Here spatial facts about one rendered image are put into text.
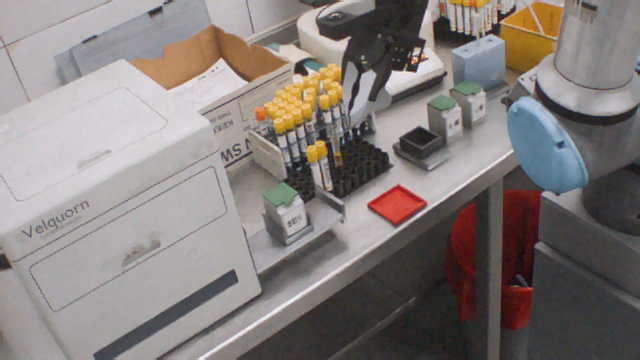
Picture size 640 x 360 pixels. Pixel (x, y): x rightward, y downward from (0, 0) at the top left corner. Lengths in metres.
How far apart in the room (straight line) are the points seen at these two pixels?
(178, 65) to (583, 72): 0.93
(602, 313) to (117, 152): 0.68
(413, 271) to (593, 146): 1.15
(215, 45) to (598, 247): 0.89
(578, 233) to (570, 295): 0.11
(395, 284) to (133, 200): 1.11
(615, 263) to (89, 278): 0.67
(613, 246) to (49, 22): 1.06
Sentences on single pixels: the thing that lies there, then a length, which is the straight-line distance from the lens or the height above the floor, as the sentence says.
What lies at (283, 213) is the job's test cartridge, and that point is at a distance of 0.98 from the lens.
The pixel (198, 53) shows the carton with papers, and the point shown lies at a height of 0.98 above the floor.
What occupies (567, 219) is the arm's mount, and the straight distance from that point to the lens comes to 0.98.
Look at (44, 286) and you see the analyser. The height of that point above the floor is 1.08.
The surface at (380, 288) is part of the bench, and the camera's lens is 1.82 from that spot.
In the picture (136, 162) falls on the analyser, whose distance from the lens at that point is 0.80.
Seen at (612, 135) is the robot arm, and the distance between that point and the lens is 0.77.
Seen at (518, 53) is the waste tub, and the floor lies 0.92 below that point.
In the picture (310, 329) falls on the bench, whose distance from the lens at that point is 1.76.
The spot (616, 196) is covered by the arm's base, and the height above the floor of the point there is 1.00.
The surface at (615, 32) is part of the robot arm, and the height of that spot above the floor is 1.28.
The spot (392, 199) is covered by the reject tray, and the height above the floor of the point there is 0.88.
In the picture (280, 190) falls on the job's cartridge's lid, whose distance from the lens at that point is 1.00.
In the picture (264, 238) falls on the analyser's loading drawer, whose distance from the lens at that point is 1.03.
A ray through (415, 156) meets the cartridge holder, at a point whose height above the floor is 0.89.
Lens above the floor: 1.58
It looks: 36 degrees down
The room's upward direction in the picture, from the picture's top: 11 degrees counter-clockwise
